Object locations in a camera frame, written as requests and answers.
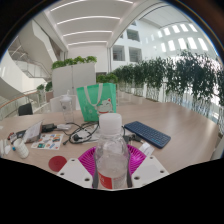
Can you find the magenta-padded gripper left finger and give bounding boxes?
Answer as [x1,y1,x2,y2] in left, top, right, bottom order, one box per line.
[56,145,100,190]

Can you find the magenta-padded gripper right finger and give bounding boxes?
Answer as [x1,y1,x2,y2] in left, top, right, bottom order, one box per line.
[125,143,170,189]

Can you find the clear red-labelled water bottle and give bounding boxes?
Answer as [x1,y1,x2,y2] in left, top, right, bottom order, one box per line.
[93,112,131,190]

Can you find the flat round red coaster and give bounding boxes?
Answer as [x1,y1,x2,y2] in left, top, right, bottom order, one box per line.
[48,155,68,173]

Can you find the white plastic packet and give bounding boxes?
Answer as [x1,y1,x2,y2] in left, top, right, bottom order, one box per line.
[138,142,155,157]

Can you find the dark blue keyboard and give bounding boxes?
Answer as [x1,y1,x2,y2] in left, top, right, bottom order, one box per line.
[123,120,172,150]

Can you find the colourful sticker sheet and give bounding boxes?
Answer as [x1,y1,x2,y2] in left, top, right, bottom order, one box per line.
[30,132,65,151]

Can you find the flat black power bank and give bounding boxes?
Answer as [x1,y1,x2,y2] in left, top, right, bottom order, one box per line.
[41,123,58,134]

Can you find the white grid-patterned mug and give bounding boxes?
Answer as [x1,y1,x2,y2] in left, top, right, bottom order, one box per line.
[12,137,30,160]

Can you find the clear white-lidded shaker bottle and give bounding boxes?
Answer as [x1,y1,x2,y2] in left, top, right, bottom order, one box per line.
[59,89,75,124]

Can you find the black wallet with white card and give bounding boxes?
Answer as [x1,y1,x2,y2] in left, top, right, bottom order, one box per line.
[14,129,28,139]

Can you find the white computer mouse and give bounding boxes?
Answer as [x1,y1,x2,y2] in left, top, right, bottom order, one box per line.
[3,143,13,155]

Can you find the green tote bag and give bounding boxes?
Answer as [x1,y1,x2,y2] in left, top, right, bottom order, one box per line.
[76,82,118,123]

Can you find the black chair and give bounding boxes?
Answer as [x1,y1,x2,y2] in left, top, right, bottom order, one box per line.
[17,102,34,117]

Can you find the brown planter with green plants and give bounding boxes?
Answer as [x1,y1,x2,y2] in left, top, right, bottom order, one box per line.
[35,81,54,103]
[96,73,119,84]

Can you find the white cabinet topped with plants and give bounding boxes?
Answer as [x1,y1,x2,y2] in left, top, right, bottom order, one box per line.
[51,55,98,98]

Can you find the row of green plants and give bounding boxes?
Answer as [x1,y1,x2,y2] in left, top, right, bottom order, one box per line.
[111,49,224,121]

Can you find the ceiling light strips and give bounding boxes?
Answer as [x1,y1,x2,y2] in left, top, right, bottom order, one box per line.
[49,0,134,47]

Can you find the tangle of black cables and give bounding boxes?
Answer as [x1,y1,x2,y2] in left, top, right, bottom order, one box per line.
[62,121,101,145]

